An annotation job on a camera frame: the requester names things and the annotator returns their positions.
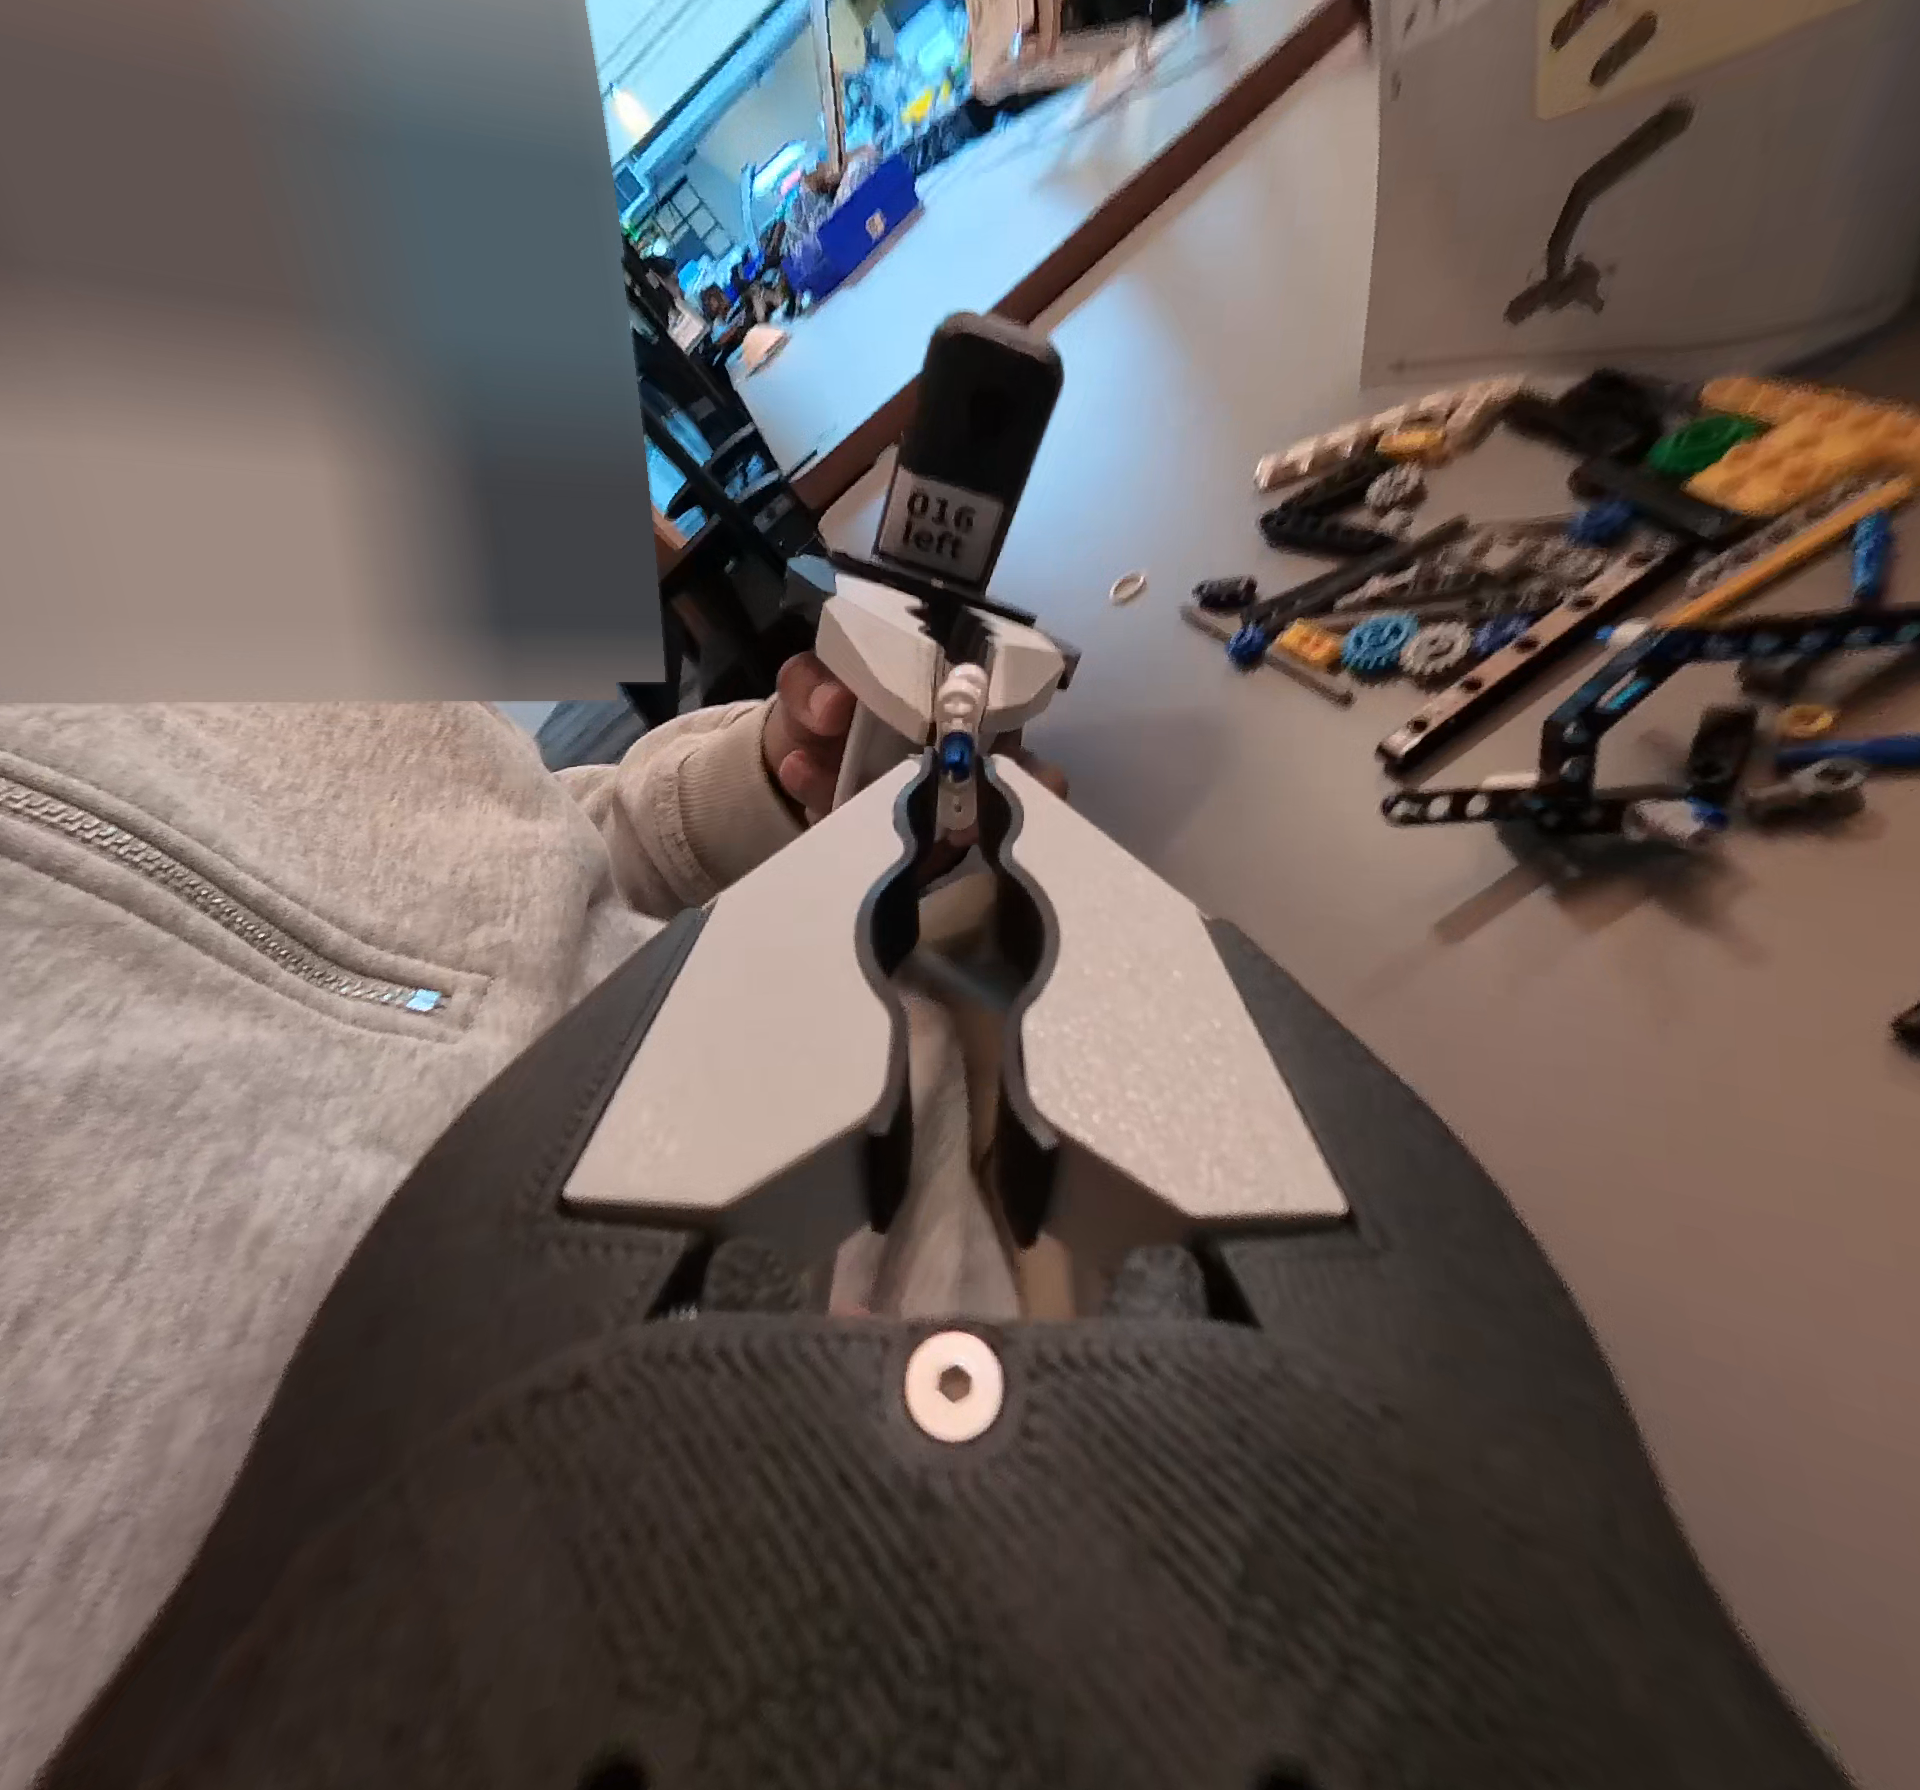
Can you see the black office chair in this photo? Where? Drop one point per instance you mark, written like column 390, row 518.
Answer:
column 704, row 470

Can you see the large light blue lego gear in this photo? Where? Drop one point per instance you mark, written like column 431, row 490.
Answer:
column 1372, row 642

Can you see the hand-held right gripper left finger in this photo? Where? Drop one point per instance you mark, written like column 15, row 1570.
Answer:
column 720, row 1070

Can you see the lego instruction booklet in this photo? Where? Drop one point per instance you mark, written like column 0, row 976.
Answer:
column 1724, row 245

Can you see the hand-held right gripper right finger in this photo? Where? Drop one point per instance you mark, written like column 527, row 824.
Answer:
column 1184, row 1070

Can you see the green lego gear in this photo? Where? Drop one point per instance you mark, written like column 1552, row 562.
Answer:
column 1703, row 442

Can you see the blue plastic bin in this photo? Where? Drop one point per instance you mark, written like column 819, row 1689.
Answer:
column 854, row 223

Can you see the grey lego gear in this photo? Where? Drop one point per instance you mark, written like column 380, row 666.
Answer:
column 1437, row 647
column 1394, row 482

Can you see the person in grey hoodie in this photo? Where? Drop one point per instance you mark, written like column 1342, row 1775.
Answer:
column 225, row 1070

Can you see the black lego panel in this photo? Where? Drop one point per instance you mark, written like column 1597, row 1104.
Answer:
column 1591, row 412

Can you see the light grey lego liftarm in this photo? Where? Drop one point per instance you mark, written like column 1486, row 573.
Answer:
column 1501, row 568

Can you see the black lego frame assembly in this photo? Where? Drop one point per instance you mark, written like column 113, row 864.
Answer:
column 1574, row 748

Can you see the dark lego beam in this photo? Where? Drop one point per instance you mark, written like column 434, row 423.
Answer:
column 1321, row 522

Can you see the small black lego connector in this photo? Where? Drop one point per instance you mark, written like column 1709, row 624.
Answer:
column 1223, row 591

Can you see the yellow lego connector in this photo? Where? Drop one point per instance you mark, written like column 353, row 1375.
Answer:
column 1410, row 441
column 1309, row 642

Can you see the long black lego beam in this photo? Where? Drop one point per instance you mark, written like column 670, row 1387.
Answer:
column 1514, row 680

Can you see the light grey angled lego beam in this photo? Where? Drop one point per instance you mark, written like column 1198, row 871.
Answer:
column 1350, row 449

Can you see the small yellow lego bush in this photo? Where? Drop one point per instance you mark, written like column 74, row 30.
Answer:
column 1809, row 720

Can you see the person's left forearm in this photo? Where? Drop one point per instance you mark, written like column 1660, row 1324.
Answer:
column 691, row 784

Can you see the grey connector with blue pin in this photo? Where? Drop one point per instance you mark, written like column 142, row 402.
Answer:
column 1844, row 753

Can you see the person's left hand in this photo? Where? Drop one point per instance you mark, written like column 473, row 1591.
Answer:
column 803, row 741

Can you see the small blue lego gear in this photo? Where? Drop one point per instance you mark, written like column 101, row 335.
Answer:
column 1602, row 518
column 1245, row 642
column 1501, row 634

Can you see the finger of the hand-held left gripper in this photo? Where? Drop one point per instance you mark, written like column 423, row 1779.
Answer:
column 879, row 651
column 1020, row 673

